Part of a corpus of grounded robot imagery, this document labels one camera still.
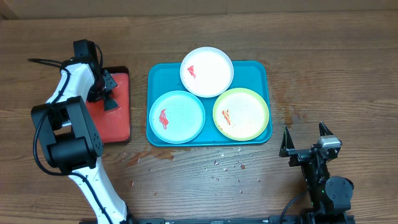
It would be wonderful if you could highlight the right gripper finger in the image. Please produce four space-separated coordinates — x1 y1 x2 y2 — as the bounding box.
279 126 295 153
319 121 333 136

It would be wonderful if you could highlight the black and pink sponge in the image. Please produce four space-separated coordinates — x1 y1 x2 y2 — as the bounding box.
104 95 119 111

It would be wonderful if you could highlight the yellow green plate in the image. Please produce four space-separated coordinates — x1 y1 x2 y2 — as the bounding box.
212 88 271 141

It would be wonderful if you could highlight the light blue plate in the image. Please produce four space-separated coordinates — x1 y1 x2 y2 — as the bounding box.
148 90 205 144

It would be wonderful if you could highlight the white plate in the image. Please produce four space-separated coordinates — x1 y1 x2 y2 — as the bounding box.
180 47 234 98

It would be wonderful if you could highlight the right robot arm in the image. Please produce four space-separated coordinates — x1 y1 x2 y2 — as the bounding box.
279 122 355 223

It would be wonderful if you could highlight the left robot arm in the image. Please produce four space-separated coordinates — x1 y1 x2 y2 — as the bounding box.
31 39 137 223

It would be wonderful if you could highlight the dark red rectangular tray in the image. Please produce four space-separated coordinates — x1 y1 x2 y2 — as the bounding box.
86 66 131 144

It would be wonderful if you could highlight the teal plastic serving tray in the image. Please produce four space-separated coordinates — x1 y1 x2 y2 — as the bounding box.
147 60 272 147

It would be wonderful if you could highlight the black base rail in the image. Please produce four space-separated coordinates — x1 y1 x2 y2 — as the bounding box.
79 214 356 224

